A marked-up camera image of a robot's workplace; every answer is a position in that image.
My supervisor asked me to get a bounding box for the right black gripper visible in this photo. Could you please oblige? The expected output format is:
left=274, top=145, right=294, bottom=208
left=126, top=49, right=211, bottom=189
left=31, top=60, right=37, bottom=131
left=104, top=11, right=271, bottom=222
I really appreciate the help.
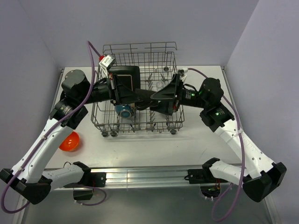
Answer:
left=150, top=73, right=208, bottom=115

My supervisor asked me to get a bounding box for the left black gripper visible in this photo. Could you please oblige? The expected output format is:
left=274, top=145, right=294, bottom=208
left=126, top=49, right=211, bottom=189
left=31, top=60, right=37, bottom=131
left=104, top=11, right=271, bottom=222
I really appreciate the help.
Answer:
left=78, top=73, right=142, bottom=106

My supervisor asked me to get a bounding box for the blue floral ceramic bowl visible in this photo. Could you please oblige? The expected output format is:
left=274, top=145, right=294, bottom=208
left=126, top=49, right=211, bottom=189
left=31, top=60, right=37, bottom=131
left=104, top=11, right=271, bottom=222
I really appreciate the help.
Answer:
left=115, top=105, right=135, bottom=119

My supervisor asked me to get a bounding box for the clear drinking glass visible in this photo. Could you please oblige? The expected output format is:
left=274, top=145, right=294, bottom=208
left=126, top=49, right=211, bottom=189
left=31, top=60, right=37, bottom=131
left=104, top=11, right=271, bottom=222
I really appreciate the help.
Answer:
left=156, top=81, right=166, bottom=91

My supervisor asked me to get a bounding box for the black floral square plate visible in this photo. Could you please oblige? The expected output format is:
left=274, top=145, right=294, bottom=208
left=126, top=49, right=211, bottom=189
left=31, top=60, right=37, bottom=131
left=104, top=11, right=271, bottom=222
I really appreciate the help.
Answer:
left=109, top=66, right=141, bottom=91

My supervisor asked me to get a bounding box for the orange bowl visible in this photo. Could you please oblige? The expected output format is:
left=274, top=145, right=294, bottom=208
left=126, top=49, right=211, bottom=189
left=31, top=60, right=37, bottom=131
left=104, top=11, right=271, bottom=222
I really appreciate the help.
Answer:
left=59, top=131, right=80, bottom=152

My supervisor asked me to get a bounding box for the dark brown mug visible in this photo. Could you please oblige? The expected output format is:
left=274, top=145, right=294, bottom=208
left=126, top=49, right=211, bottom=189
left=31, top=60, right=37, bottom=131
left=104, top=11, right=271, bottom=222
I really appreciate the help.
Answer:
left=135, top=89, right=155, bottom=111

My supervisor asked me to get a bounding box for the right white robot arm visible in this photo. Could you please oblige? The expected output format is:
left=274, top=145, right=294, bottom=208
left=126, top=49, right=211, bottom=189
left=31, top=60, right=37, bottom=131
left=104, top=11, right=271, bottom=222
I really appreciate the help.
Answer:
left=150, top=74, right=287, bottom=202

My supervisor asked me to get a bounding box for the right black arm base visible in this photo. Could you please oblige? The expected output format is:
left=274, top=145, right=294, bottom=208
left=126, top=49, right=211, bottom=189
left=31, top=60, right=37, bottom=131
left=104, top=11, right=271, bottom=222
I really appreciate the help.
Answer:
left=184, top=168, right=221, bottom=198

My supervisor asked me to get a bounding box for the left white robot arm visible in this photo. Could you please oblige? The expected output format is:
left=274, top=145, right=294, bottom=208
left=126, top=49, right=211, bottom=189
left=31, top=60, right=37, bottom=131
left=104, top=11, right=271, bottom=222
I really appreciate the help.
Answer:
left=0, top=70, right=110, bottom=204

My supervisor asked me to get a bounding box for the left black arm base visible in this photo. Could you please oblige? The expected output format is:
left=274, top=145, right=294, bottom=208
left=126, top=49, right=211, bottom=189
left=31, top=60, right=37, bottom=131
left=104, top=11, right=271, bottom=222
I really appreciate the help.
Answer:
left=64, top=161, right=107, bottom=206

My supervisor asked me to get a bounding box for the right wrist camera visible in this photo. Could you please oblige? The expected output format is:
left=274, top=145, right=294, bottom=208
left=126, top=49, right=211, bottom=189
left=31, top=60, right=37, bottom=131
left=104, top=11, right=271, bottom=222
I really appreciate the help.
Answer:
left=178, top=67, right=188, bottom=82

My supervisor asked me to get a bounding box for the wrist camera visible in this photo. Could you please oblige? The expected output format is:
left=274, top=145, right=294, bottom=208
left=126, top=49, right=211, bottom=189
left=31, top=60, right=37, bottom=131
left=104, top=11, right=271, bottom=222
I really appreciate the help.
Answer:
left=178, top=67, right=188, bottom=82
left=99, top=55, right=115, bottom=70

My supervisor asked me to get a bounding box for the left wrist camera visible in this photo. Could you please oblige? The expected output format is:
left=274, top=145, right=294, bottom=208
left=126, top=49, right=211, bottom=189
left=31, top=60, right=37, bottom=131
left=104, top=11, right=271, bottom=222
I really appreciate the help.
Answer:
left=99, top=55, right=115, bottom=70

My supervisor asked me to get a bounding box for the aluminium mounting rail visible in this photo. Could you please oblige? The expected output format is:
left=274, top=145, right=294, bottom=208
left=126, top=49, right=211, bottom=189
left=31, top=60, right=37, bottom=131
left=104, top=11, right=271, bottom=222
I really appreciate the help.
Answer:
left=50, top=164, right=248, bottom=191

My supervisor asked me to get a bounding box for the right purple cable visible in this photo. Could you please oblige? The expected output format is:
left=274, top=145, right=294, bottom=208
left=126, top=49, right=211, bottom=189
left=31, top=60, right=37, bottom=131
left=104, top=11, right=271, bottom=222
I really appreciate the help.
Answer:
left=186, top=67, right=247, bottom=222

